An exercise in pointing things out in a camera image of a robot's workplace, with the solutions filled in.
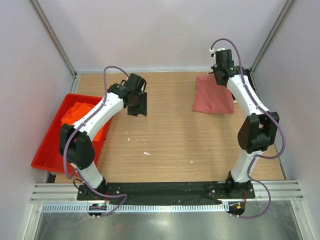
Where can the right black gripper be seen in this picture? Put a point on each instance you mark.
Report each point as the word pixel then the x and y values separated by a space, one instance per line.
pixel 216 67

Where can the red plastic bin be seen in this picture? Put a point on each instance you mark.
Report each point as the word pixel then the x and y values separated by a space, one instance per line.
pixel 48 155

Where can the folded black t shirt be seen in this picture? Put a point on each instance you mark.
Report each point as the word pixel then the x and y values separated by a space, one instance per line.
pixel 247 72

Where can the pink polo t shirt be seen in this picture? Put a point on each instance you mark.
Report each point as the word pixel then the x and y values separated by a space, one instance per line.
pixel 211 98

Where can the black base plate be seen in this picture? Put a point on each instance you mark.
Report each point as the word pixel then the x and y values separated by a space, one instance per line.
pixel 165 190

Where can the orange t shirt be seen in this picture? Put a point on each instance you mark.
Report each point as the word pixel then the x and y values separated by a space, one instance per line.
pixel 78 111

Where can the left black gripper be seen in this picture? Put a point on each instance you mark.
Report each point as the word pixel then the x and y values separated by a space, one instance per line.
pixel 141 105

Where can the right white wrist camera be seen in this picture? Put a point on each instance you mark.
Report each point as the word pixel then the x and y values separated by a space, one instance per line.
pixel 213 51

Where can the white slotted cable duct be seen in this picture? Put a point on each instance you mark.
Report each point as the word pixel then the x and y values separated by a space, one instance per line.
pixel 104 208

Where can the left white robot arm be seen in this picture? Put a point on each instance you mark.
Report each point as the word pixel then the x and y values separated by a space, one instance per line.
pixel 76 139

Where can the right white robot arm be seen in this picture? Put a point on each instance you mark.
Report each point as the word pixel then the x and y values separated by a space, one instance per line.
pixel 259 128

